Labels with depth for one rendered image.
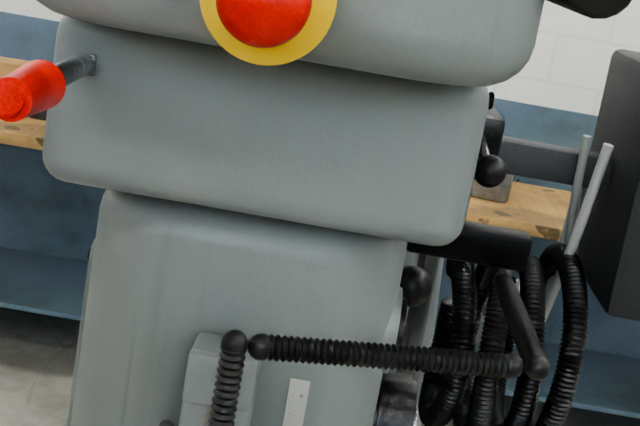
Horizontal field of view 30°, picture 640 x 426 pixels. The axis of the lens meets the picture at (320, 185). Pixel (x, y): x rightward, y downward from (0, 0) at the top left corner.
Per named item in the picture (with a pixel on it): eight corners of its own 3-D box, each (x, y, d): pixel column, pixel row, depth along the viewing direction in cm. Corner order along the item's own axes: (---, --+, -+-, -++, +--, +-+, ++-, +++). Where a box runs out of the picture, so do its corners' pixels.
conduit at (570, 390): (552, 511, 101) (607, 279, 97) (365, 478, 101) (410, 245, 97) (525, 423, 119) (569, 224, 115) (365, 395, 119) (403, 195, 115)
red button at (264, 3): (301, 57, 49) (318, -40, 48) (206, 41, 49) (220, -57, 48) (306, 50, 52) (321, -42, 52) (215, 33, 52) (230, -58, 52)
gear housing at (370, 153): (467, 258, 66) (503, 80, 64) (30, 182, 66) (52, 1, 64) (432, 148, 98) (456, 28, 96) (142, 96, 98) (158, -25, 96)
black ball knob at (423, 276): (429, 315, 86) (437, 275, 85) (388, 308, 86) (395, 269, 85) (427, 302, 89) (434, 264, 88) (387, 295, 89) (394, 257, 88)
